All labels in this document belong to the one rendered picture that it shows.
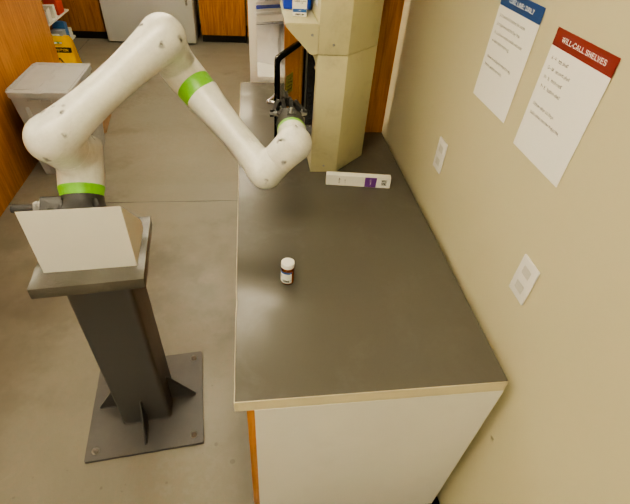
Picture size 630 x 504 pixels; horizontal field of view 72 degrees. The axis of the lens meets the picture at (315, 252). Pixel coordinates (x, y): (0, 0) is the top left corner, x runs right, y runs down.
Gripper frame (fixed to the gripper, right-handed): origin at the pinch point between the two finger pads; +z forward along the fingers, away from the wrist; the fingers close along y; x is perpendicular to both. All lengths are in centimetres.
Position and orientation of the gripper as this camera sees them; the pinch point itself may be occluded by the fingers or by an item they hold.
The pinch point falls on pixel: (286, 98)
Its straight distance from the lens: 167.0
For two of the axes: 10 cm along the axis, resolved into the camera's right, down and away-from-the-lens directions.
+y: -9.9, 0.2, -1.4
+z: -1.2, -6.6, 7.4
